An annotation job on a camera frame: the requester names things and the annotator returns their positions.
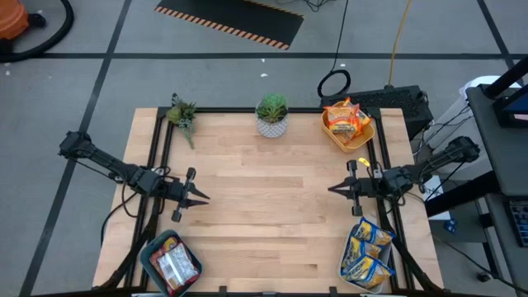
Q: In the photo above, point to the white-backed red ramen pack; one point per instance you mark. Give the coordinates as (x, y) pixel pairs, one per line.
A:
(177, 266)

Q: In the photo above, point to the black slanted pole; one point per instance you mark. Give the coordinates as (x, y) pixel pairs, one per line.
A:
(507, 76)

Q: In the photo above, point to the black desk support beam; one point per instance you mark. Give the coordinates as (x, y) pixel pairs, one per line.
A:
(462, 196)

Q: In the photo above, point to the black keyboard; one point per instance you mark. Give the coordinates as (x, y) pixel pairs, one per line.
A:
(520, 222)

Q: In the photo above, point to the orange shop vacuum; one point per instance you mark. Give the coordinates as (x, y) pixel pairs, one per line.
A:
(12, 18)

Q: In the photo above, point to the dark grey desk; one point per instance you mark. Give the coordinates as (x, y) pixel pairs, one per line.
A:
(503, 156)

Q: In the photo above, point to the light grey plastic bin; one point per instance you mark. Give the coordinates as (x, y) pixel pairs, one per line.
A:
(373, 289)

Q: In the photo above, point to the red Maruchan ramen pack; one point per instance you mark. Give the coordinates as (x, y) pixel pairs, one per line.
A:
(173, 288)
(165, 246)

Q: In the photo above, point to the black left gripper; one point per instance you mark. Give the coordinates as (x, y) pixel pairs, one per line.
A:
(179, 191)

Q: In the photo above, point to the white labelled box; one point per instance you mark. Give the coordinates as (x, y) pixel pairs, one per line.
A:
(435, 185)

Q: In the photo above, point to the small artificial succulent sprig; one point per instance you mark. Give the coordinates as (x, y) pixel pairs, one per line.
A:
(181, 114)

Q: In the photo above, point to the black hazard-striped floor mat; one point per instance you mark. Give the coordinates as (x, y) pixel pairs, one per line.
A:
(231, 18)

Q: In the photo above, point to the black desk monitor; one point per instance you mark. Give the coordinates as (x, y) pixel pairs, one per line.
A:
(513, 111)

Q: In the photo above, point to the yellow plastic bin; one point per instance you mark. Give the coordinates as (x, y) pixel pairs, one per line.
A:
(359, 142)

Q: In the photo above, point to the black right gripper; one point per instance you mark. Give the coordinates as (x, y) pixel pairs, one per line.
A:
(367, 185)

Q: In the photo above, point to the teal plastic bin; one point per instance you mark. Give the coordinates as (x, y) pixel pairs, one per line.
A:
(143, 257)

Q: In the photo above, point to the small blue item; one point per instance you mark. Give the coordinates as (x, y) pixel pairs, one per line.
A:
(451, 224)

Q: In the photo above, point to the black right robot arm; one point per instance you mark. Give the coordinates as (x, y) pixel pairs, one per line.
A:
(437, 158)

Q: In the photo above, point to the succulent in white patterned pot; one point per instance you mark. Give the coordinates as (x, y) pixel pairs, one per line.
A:
(272, 108)

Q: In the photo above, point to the blue Maruchan ramen pack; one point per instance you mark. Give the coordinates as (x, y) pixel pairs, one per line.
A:
(359, 250)
(371, 234)
(367, 272)

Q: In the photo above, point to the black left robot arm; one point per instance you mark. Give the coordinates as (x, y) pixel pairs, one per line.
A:
(111, 165)

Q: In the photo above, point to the small yellow tag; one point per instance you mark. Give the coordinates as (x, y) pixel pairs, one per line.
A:
(364, 161)

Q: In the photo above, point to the orange Maruchan ramen pack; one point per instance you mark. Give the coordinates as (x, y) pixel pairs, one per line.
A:
(342, 119)
(365, 118)

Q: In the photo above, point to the black floor plug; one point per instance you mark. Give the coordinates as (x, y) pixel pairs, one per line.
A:
(483, 277)

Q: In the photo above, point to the black computer case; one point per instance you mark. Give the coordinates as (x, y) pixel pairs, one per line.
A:
(396, 101)

